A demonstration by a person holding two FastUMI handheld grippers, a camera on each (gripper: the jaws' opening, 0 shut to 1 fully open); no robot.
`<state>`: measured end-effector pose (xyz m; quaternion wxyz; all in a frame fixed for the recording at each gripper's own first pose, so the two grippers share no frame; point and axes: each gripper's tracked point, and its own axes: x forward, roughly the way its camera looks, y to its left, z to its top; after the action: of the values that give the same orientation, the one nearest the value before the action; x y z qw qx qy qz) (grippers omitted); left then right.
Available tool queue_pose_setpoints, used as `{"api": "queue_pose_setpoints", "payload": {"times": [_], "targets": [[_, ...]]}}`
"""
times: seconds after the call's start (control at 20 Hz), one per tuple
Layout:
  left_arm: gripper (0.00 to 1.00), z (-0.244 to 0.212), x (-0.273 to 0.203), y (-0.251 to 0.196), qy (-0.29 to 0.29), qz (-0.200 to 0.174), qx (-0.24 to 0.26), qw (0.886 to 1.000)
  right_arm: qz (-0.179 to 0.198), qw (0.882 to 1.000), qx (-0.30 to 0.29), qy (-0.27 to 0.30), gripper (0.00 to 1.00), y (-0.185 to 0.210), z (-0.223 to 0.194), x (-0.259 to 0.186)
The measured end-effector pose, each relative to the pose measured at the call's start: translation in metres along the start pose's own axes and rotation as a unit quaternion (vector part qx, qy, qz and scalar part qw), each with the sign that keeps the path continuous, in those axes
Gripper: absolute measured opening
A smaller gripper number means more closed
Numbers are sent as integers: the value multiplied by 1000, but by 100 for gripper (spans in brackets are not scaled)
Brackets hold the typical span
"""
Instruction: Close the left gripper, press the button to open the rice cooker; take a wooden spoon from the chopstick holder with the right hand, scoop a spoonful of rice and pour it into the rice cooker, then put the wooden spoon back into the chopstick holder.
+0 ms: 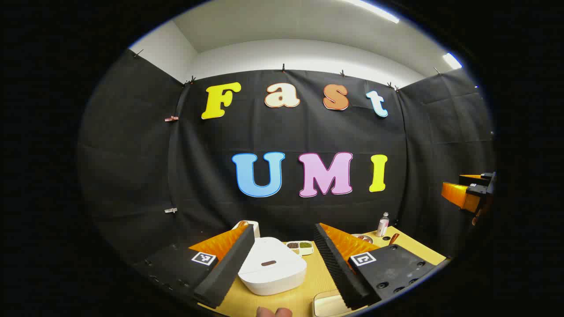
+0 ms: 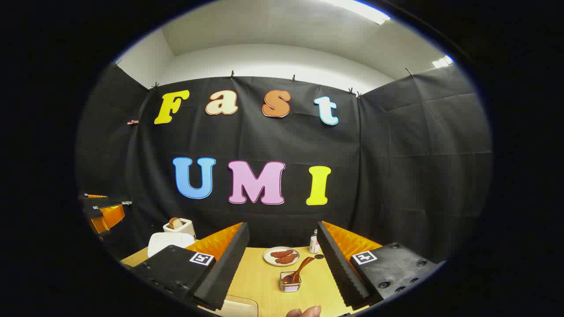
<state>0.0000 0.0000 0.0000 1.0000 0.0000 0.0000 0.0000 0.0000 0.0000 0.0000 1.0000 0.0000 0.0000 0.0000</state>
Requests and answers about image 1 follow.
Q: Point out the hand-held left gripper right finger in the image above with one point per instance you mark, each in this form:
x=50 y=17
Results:
x=339 y=273

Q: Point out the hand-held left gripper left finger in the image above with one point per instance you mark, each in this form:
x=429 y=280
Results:
x=224 y=273

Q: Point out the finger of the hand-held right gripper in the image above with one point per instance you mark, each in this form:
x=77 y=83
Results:
x=471 y=178
x=458 y=194

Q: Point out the white rice cooker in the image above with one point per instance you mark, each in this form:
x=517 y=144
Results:
x=273 y=275

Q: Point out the brown wooden spoon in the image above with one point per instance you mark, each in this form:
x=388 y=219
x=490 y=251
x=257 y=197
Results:
x=393 y=239

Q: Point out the cream rectangular tray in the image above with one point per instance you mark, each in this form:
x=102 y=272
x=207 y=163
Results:
x=326 y=306

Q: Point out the round white plate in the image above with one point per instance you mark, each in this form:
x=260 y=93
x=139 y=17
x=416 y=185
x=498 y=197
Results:
x=358 y=236

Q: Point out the divided dish of grains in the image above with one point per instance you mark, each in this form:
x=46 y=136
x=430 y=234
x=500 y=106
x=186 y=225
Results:
x=299 y=247

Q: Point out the white toaster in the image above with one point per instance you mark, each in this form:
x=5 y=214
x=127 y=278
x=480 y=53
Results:
x=256 y=229

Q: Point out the small clear bottle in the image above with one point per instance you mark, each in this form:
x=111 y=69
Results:
x=383 y=225

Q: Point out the short ceiling light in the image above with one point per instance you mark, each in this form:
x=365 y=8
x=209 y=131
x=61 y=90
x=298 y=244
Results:
x=452 y=60

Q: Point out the black backdrop cloth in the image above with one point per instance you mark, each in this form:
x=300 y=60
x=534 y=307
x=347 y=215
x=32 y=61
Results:
x=308 y=132

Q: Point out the long ceiling light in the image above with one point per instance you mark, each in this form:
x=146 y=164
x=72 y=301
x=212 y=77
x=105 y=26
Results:
x=374 y=9

